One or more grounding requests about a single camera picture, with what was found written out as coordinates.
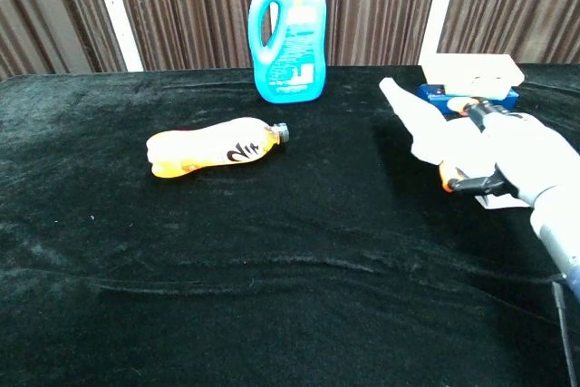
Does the brown curtain panel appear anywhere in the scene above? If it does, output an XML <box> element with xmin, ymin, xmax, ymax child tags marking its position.
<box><xmin>107</xmin><ymin>0</ymin><xmax>271</xmax><ymax>72</ymax></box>
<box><xmin>316</xmin><ymin>0</ymin><xmax>444</xmax><ymax>67</ymax></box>
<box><xmin>0</xmin><ymin>0</ymin><xmax>129</xmax><ymax>80</ymax></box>
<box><xmin>436</xmin><ymin>0</ymin><xmax>580</xmax><ymax>65</ymax></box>

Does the white frame post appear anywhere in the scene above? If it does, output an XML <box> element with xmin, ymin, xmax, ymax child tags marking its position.
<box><xmin>87</xmin><ymin>0</ymin><xmax>145</xmax><ymax>73</ymax></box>
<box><xmin>417</xmin><ymin>0</ymin><xmax>473</xmax><ymax>67</ymax></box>

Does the blue box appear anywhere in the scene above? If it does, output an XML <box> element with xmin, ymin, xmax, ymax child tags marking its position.
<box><xmin>416</xmin><ymin>82</ymin><xmax>520</xmax><ymax>117</ymax></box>

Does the blue detergent bottle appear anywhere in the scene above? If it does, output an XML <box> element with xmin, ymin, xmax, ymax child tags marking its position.
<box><xmin>247</xmin><ymin>0</ymin><xmax>328</xmax><ymax>105</ymax></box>

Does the black velvet tablecloth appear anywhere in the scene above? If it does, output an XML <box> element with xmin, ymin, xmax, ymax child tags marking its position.
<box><xmin>0</xmin><ymin>63</ymin><xmax>580</xmax><ymax>387</ymax></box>

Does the cream box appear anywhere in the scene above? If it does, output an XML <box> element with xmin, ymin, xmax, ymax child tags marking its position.
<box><xmin>420</xmin><ymin>53</ymin><xmax>526</xmax><ymax>101</ymax></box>

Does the orange drink bottle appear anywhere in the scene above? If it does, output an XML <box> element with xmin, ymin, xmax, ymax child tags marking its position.
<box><xmin>146</xmin><ymin>117</ymin><xmax>291</xmax><ymax>179</ymax></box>

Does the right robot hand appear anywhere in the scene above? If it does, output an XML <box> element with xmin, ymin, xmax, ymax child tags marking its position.
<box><xmin>438</xmin><ymin>97</ymin><xmax>580</xmax><ymax>208</ymax></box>

